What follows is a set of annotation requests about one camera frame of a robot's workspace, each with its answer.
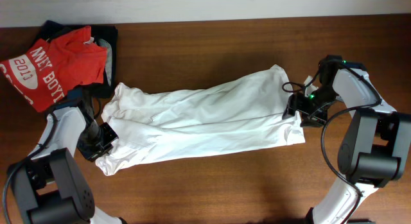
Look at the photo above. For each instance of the grey folded garment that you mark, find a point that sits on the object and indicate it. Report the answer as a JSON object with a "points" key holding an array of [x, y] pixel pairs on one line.
{"points": [[108, 62]]}

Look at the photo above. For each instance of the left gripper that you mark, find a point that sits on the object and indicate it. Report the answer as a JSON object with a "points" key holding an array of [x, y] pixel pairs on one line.
{"points": [[92, 153]]}

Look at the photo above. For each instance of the red printed t-shirt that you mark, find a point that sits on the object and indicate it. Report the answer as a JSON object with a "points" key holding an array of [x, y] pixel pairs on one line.
{"points": [[49, 69]]}

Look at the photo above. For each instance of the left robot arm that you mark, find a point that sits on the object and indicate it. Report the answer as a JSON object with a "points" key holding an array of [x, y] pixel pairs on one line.
{"points": [[48, 186]]}

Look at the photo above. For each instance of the white printed t-shirt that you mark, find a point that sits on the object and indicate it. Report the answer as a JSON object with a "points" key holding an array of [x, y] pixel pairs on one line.
{"points": [[242, 115]]}

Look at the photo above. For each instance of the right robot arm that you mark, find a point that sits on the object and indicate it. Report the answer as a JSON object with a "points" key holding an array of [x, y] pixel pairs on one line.
{"points": [[375, 147]]}

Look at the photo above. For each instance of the black folded garment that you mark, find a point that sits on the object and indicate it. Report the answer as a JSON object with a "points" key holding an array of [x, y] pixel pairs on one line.
{"points": [[104, 36]]}

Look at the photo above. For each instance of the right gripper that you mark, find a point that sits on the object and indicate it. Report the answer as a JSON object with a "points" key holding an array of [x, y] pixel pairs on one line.
{"points": [[295, 103]]}

